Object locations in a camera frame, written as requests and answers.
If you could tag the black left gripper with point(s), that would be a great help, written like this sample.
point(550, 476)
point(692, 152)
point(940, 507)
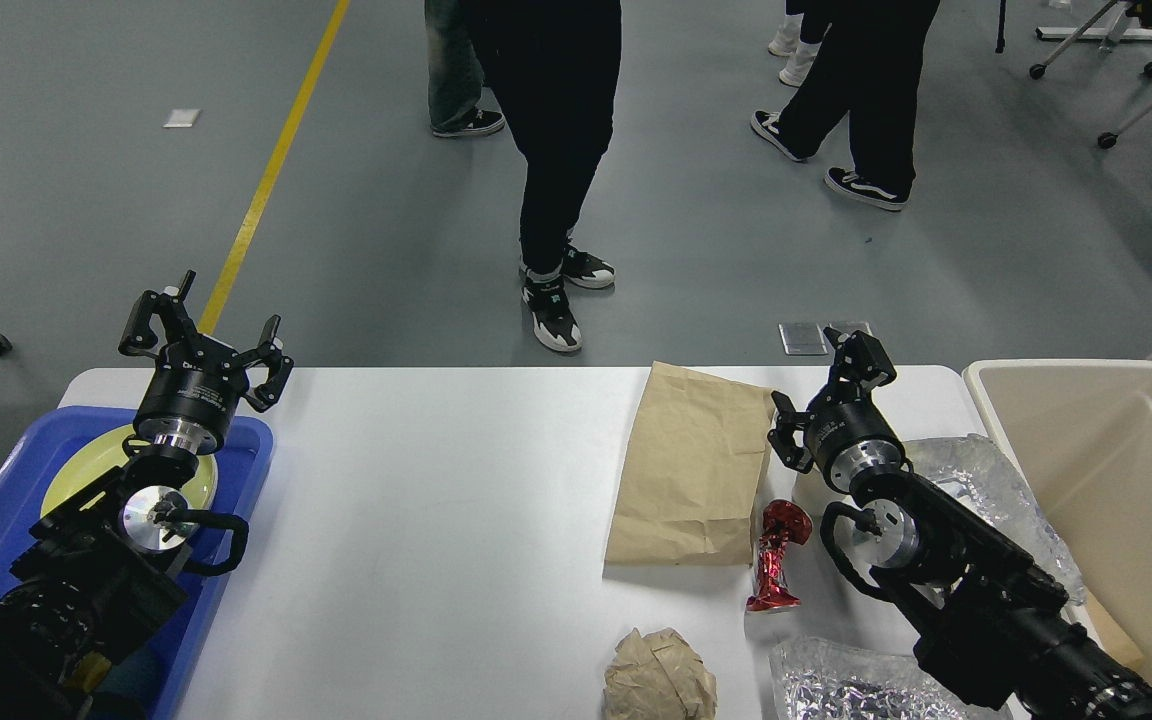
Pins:
point(197, 383)

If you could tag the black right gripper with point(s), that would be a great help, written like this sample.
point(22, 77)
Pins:
point(844, 432)

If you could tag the brown paper bag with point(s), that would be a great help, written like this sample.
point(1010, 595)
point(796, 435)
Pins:
point(695, 459)

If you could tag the yellow plate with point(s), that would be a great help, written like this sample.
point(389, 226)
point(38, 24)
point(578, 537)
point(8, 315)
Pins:
point(106, 452)

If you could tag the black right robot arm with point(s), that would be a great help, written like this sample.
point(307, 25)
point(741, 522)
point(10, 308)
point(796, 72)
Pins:
point(988, 618)

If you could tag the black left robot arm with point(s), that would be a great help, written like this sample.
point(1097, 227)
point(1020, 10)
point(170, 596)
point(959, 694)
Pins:
point(101, 578)

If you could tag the floor outlet plate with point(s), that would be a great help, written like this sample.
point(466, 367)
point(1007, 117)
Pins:
point(809, 339)

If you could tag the red foil wrapper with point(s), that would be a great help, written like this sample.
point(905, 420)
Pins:
point(783, 523)

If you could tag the clear plastic bag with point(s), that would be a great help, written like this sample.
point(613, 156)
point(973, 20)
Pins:
point(977, 473)

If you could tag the beige plastic bin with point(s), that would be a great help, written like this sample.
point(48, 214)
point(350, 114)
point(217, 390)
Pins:
point(1080, 431)

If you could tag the person in black trousers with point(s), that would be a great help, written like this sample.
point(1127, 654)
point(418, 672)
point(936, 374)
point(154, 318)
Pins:
point(867, 71)

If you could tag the crumpled brown paper ball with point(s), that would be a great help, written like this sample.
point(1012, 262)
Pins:
point(658, 676)

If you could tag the person in black leggings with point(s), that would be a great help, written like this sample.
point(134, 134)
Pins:
point(803, 29)

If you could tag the person in baggy jeans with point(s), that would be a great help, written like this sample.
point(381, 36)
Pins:
point(455, 76)

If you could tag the person in green-black sneakers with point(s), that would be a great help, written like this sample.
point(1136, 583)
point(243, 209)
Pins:
point(554, 68)

